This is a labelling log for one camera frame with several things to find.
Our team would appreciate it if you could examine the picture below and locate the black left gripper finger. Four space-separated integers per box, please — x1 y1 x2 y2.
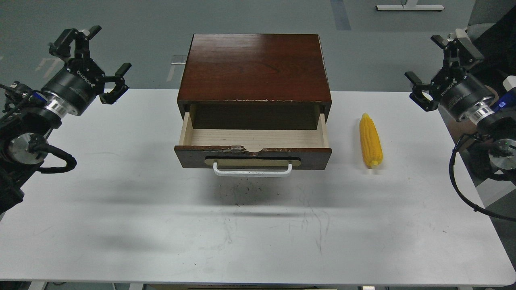
49 25 102 62
99 62 131 105

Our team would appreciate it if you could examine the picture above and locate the dark wooden drawer cabinet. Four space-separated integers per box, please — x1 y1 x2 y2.
177 33 332 118

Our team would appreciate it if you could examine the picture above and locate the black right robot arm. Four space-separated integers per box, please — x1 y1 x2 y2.
405 31 515 222

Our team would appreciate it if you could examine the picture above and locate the white table base bar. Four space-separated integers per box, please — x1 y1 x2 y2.
375 0 445 12

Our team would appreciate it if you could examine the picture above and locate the wooden drawer with white handle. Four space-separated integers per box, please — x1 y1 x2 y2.
174 104 332 171

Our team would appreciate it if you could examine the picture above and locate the yellow corn cob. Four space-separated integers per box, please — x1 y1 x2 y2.
359 113 383 169

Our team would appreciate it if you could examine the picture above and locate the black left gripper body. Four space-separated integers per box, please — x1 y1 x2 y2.
42 59 105 116

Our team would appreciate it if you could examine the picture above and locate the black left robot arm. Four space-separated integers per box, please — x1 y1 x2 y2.
0 25 131 213

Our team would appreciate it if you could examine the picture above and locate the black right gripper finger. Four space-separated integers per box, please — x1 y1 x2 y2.
405 71 439 112
431 29 484 76

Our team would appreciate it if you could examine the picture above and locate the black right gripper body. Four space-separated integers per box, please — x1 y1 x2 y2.
431 70 494 122

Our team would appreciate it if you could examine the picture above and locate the white office chair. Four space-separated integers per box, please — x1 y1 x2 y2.
466 0 516 94

